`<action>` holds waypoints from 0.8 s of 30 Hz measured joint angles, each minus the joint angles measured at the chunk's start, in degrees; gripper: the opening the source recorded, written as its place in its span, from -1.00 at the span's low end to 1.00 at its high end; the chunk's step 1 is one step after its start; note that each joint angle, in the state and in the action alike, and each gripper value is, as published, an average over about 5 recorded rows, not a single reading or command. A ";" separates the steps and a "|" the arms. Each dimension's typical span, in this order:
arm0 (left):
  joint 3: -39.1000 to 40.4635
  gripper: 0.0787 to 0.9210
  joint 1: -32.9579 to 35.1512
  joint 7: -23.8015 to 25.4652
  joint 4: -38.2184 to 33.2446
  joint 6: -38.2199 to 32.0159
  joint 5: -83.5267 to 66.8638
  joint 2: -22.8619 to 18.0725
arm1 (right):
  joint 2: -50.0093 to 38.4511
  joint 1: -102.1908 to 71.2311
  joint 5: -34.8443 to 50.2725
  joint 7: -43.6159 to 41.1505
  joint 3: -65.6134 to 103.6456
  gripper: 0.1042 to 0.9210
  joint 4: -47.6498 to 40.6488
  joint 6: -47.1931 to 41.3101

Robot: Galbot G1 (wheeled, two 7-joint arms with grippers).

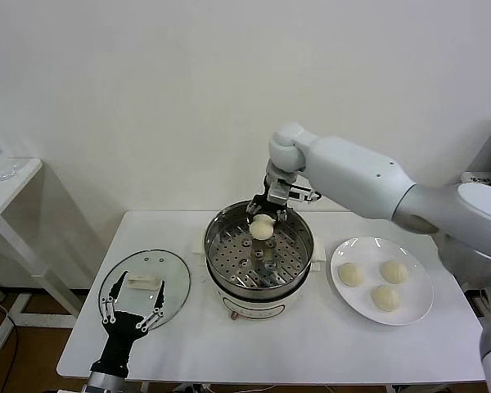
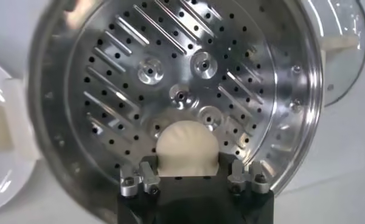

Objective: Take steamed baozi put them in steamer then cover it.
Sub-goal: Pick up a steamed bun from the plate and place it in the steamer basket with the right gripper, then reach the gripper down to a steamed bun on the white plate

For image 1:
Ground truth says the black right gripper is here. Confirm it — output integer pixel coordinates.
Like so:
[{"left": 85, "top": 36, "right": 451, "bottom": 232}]
[{"left": 246, "top": 174, "right": 291, "bottom": 223}]

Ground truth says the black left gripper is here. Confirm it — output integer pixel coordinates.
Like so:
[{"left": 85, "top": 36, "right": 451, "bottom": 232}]
[{"left": 89, "top": 270, "right": 167, "bottom": 377}]

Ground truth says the white steamed baozi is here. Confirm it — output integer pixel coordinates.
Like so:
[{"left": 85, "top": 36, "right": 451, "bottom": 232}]
[
  {"left": 250, "top": 214, "right": 275, "bottom": 241},
  {"left": 371, "top": 285, "right": 403, "bottom": 313},
  {"left": 379, "top": 260, "right": 408, "bottom": 284},
  {"left": 336, "top": 262, "right": 365, "bottom": 287}
]

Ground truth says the glass lid with white handle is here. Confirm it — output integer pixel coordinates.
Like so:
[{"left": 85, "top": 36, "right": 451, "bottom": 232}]
[{"left": 99, "top": 249, "right": 192, "bottom": 329}]

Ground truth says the perforated stainless steamer basket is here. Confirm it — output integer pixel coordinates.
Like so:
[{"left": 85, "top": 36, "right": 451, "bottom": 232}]
[{"left": 204, "top": 199, "right": 314, "bottom": 300}]

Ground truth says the white electric cooker base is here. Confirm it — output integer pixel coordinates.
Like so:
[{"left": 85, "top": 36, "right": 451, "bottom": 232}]
[{"left": 191, "top": 235, "right": 327, "bottom": 323}]

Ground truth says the white side table with glassware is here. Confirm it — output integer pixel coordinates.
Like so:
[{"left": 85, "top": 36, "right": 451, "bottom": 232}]
[{"left": 0, "top": 157, "right": 87, "bottom": 331}]

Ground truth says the white round plate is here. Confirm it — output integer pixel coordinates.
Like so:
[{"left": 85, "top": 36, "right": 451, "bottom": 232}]
[{"left": 330, "top": 236, "right": 434, "bottom": 327}]

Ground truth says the clear glass bowl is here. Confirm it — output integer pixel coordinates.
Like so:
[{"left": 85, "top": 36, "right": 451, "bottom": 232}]
[{"left": 0, "top": 157, "right": 18, "bottom": 182}]

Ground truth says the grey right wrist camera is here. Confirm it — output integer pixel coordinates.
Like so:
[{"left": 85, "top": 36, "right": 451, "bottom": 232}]
[{"left": 268, "top": 182, "right": 323, "bottom": 205}]

